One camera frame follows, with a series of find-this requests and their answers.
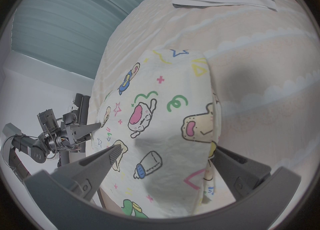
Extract white printed pyjama top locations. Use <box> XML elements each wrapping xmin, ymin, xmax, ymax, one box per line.
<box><xmin>89</xmin><ymin>48</ymin><xmax>223</xmax><ymax>219</ymax></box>

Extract dark grey ribbed panels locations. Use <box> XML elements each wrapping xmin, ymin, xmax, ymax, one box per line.
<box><xmin>58</xmin><ymin>93</ymin><xmax>91</xmax><ymax>168</ymax></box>

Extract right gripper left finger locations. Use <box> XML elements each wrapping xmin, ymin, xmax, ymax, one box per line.
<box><xmin>51</xmin><ymin>143</ymin><xmax>123</xmax><ymax>201</ymax></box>

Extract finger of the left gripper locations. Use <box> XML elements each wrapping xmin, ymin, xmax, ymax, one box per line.
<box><xmin>74</xmin><ymin>134</ymin><xmax>91</xmax><ymax>143</ymax></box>
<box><xmin>73</xmin><ymin>122</ymin><xmax>101</xmax><ymax>136</ymax></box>

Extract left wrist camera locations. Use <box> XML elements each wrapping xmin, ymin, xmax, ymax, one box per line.
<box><xmin>62</xmin><ymin>113</ymin><xmax>77</xmax><ymax>125</ymax></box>

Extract blue-green curtain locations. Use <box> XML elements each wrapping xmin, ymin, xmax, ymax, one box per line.
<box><xmin>11</xmin><ymin>0</ymin><xmax>178</xmax><ymax>78</ymax></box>

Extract bed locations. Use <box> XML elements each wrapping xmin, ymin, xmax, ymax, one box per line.
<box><xmin>89</xmin><ymin>0</ymin><xmax>320</xmax><ymax>211</ymax></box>

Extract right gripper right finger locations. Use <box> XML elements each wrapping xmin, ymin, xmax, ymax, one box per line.
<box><xmin>209</xmin><ymin>146</ymin><xmax>271</xmax><ymax>201</ymax></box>

